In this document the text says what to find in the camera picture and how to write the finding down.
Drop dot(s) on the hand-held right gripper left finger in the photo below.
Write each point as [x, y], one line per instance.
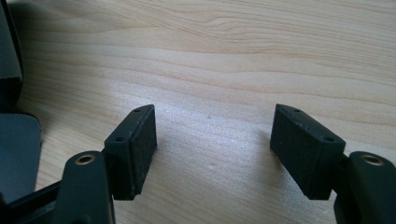
[134, 155]

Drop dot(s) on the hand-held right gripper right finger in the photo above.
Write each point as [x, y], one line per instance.
[306, 155]

